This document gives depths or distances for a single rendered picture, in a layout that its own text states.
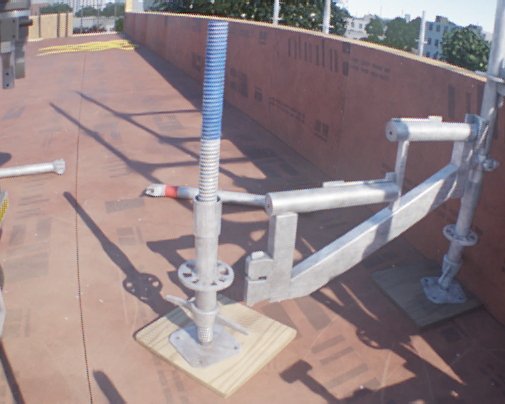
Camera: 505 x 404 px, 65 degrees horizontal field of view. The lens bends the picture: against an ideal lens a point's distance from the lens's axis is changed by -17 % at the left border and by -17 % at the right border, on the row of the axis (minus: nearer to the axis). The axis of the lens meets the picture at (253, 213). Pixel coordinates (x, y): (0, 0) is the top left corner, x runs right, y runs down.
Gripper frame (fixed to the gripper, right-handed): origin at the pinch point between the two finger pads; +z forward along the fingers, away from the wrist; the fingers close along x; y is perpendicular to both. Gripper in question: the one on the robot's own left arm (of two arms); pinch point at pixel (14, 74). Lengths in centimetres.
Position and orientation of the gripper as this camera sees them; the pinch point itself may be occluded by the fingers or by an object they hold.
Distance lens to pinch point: 105.2
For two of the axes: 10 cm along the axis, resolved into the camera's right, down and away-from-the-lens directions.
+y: 9.5, -0.7, 3.0
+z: -0.7, 9.0, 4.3
